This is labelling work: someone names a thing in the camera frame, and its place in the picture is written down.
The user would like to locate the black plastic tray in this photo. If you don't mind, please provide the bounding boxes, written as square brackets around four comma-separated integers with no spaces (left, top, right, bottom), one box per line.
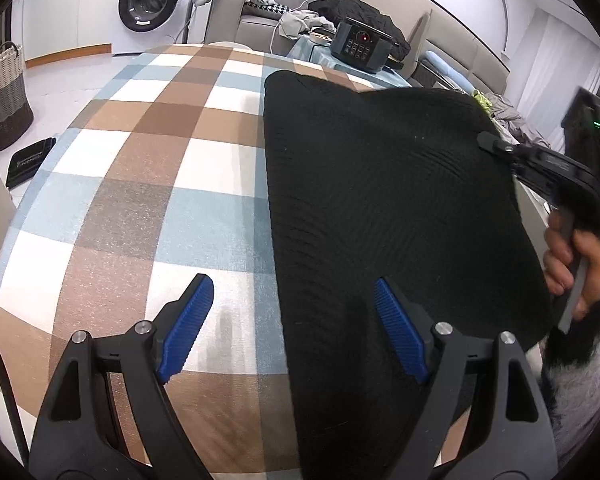
[5,136,57,188]

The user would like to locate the checkered blanket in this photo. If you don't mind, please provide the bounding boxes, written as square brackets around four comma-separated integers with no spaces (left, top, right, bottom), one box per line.
[0,42,416,471]

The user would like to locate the black cable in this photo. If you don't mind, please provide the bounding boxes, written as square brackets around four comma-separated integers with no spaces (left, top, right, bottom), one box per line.
[0,317,31,463]

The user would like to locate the black knit sweater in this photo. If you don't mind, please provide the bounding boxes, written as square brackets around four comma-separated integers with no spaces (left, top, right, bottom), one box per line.
[262,70,556,480]

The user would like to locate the grey garment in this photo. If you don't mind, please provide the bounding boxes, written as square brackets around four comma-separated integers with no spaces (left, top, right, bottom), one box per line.
[279,9,331,41]

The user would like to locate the black electric cooker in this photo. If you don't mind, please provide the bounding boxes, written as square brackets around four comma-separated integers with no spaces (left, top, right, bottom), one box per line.
[328,16,396,73]

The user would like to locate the black jacket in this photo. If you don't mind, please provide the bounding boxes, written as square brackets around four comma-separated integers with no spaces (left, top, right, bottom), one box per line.
[307,0,412,61]

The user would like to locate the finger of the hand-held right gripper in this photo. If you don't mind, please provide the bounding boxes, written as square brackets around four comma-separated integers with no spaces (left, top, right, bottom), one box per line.
[477,131,598,196]

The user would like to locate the blue pillow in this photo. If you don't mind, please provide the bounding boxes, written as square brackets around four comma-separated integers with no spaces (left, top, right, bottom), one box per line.
[422,50,474,94]

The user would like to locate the grey sofa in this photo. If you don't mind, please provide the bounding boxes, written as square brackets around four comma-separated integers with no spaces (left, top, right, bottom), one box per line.
[202,0,331,57]

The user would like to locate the person's right forearm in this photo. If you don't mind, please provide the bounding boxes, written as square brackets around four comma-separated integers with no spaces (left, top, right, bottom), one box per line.
[537,287,600,466]

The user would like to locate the grey bedding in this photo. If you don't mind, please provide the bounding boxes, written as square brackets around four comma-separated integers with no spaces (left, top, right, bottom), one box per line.
[490,92,567,152]

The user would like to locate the woven laundry basket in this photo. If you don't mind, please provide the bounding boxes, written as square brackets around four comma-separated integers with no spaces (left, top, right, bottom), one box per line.
[0,41,35,153]

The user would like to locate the teal tablecloth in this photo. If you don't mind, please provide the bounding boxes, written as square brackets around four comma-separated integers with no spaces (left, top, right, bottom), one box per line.
[286,40,416,87]

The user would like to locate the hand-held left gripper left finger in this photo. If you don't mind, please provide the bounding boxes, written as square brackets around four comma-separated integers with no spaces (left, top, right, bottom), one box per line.
[28,274,216,480]

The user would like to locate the white cabinets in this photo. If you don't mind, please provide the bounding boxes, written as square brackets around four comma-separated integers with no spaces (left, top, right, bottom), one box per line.
[22,0,118,63]

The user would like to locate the white washing machine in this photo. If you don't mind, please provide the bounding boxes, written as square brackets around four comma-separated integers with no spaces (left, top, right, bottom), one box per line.
[112,0,203,56]

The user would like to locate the person's right hand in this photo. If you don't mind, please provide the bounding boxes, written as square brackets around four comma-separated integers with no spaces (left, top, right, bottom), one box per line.
[542,210,600,320]

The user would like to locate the houndstooth pillow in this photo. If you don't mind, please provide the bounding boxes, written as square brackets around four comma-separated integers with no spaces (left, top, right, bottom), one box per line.
[247,0,282,17]

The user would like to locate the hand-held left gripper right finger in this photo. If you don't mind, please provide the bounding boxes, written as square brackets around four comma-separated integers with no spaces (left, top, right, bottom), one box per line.
[374,276,556,480]

